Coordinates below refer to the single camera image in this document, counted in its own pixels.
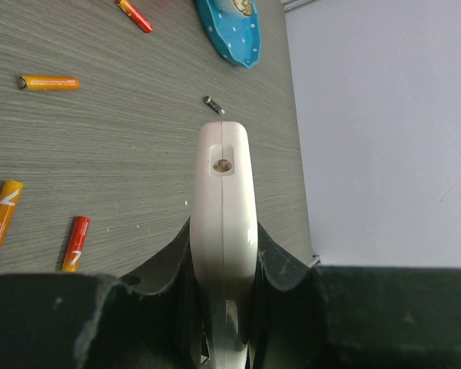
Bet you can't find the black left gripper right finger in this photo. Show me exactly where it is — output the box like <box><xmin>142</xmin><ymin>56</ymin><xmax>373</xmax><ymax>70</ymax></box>
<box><xmin>250</xmin><ymin>228</ymin><xmax>461</xmax><ymax>368</ymax></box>

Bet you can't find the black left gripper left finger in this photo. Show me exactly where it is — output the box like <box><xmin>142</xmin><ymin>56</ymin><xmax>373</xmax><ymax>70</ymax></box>
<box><xmin>0</xmin><ymin>226</ymin><xmax>196</xmax><ymax>368</ymax></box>

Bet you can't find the white red remote control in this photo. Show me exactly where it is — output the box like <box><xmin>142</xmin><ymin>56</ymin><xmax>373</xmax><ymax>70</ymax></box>
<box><xmin>190</xmin><ymin>121</ymin><xmax>258</xmax><ymax>368</ymax></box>

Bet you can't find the red orange AAA battery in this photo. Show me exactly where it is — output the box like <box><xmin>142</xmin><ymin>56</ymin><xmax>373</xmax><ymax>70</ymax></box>
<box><xmin>61</xmin><ymin>216</ymin><xmax>90</xmax><ymax>272</ymax></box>

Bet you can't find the green AAA battery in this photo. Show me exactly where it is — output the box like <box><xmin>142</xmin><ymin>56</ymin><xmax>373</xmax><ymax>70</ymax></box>
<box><xmin>0</xmin><ymin>180</ymin><xmax>24</xmax><ymax>247</ymax></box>

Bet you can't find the black AAA battery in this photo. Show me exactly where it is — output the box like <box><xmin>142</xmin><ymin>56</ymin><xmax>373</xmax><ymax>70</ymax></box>
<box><xmin>202</xmin><ymin>95</ymin><xmax>225</xmax><ymax>115</ymax></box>

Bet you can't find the blue polka dot plate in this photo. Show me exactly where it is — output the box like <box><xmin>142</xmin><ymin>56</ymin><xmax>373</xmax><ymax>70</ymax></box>
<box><xmin>195</xmin><ymin>1</ymin><xmax>261</xmax><ymax>69</ymax></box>

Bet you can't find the red AAA battery near bin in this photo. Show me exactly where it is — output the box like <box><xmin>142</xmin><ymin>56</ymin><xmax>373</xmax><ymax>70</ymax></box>
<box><xmin>114</xmin><ymin>0</ymin><xmax>153</xmax><ymax>33</ymax></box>

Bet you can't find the small patterned bowl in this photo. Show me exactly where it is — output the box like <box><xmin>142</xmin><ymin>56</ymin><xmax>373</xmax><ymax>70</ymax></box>
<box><xmin>214</xmin><ymin>0</ymin><xmax>254</xmax><ymax>17</ymax></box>

